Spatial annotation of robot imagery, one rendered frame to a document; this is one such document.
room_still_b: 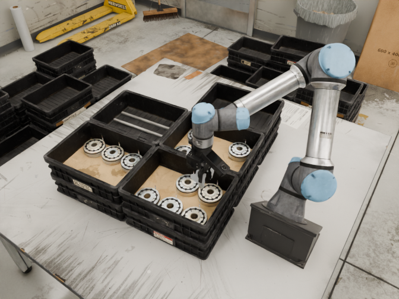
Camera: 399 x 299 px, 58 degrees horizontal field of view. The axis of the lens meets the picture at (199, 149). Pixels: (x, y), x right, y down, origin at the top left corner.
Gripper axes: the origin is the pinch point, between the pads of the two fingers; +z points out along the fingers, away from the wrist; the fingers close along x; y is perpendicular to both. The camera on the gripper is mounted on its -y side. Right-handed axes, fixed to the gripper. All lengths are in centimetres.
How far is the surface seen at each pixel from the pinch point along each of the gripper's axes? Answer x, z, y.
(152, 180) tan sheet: 3.0, 12.1, 26.7
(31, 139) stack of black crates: -15, 68, 163
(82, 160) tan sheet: 12, 12, 62
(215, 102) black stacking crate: -62, 12, 35
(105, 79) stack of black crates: -93, 57, 162
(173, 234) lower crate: 18.9, 15.0, 3.3
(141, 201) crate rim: 20.4, 2.2, 16.4
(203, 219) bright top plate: 9.9, 9.2, -5.0
